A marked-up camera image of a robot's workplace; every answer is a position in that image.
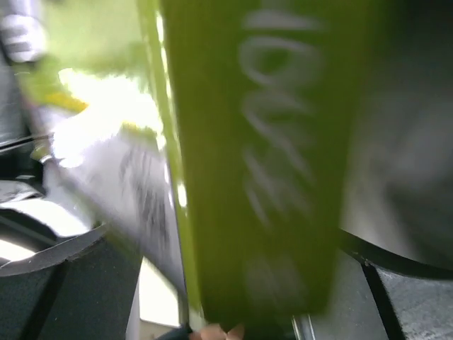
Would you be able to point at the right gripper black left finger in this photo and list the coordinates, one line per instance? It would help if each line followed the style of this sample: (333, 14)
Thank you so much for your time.
(82, 287)

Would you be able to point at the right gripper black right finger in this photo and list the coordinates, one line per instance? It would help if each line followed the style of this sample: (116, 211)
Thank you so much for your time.
(381, 295)

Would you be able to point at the lime green book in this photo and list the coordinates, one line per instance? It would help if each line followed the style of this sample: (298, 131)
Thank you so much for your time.
(212, 135)

